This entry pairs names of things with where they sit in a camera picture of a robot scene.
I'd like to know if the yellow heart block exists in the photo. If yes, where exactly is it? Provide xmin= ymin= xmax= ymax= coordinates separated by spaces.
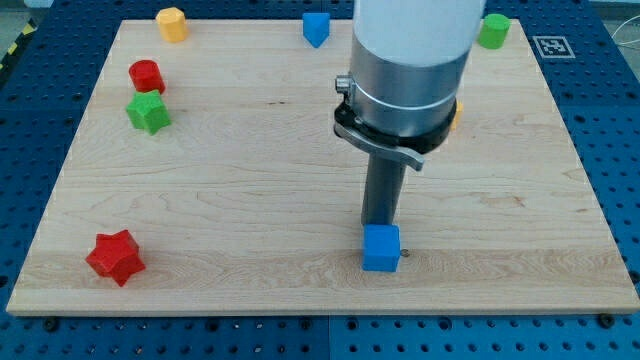
xmin=450 ymin=100 xmax=464 ymax=131

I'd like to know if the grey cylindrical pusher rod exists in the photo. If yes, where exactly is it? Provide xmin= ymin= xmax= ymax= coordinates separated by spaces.
xmin=361 ymin=155 xmax=405 ymax=225

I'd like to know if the light wooden board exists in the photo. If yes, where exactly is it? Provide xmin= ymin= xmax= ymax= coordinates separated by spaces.
xmin=7 ymin=20 xmax=639 ymax=317

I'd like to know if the blue cube block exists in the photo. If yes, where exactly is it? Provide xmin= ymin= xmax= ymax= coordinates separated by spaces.
xmin=362 ymin=224 xmax=400 ymax=272

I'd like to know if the blue triangle block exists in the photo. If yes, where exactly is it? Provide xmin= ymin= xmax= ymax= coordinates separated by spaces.
xmin=302 ymin=12 xmax=330 ymax=48

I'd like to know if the green star block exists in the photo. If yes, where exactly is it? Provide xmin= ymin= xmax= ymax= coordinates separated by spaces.
xmin=125 ymin=90 xmax=171 ymax=135

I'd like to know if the red cylinder block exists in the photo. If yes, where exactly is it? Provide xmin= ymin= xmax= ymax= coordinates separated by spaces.
xmin=128 ymin=60 xmax=166 ymax=94

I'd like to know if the red star block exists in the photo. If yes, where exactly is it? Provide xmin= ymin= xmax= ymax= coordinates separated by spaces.
xmin=85 ymin=229 xmax=146 ymax=287

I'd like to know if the yellow hexagon block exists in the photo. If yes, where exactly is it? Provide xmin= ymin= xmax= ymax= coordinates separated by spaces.
xmin=155 ymin=7 xmax=189 ymax=43

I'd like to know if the green cylinder block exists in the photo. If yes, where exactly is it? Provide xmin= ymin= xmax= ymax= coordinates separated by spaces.
xmin=477 ymin=13 xmax=511 ymax=50

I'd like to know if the black and white fiducial tag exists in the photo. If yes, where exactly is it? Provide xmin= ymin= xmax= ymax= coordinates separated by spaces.
xmin=533 ymin=35 xmax=575 ymax=59

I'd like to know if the white cable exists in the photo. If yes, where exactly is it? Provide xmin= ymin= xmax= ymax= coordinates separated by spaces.
xmin=610 ymin=14 xmax=640 ymax=49

